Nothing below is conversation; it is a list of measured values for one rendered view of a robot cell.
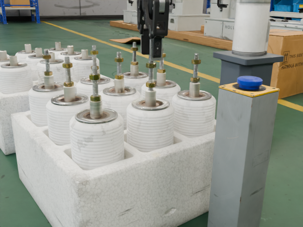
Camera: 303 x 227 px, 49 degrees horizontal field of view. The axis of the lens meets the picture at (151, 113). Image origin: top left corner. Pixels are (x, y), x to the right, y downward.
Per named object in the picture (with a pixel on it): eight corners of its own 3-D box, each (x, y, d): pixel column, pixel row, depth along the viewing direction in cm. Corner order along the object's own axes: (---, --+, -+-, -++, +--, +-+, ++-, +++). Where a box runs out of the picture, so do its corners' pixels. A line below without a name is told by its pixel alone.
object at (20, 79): (31, 114, 112) (25, 61, 106) (41, 122, 105) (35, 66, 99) (1, 120, 107) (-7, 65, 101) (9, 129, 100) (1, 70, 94)
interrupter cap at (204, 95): (170, 97, 71) (170, 94, 71) (187, 90, 77) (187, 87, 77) (201, 104, 67) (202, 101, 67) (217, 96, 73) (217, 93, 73)
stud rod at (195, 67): (191, 88, 71) (193, 53, 69) (195, 87, 72) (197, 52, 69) (194, 88, 71) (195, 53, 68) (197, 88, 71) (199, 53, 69)
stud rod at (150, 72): (154, 94, 65) (154, 56, 62) (150, 95, 64) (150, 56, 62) (151, 93, 65) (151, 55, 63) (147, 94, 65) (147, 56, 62)
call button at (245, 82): (246, 85, 57) (247, 74, 56) (266, 91, 54) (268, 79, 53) (231, 89, 55) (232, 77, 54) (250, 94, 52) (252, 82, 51)
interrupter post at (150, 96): (150, 103, 67) (150, 88, 66) (158, 106, 66) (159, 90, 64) (141, 106, 65) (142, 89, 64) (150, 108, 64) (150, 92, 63)
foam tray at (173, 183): (141, 143, 108) (141, 90, 102) (234, 199, 79) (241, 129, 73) (19, 178, 86) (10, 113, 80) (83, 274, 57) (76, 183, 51)
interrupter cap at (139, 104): (150, 98, 71) (150, 95, 70) (177, 106, 66) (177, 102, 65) (123, 106, 65) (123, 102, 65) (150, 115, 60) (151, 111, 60)
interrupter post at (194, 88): (186, 97, 72) (187, 82, 71) (191, 94, 73) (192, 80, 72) (196, 99, 70) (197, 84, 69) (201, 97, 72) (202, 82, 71)
